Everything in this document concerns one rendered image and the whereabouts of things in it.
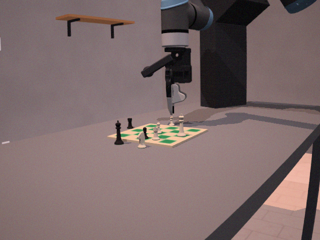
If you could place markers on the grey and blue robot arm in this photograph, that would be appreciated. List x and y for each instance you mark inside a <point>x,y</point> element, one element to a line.
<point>178,16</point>

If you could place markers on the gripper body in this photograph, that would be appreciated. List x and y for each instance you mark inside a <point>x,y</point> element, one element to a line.
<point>180,69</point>

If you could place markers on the green and cream chessboard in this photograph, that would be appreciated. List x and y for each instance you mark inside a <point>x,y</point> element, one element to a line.
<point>168,137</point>

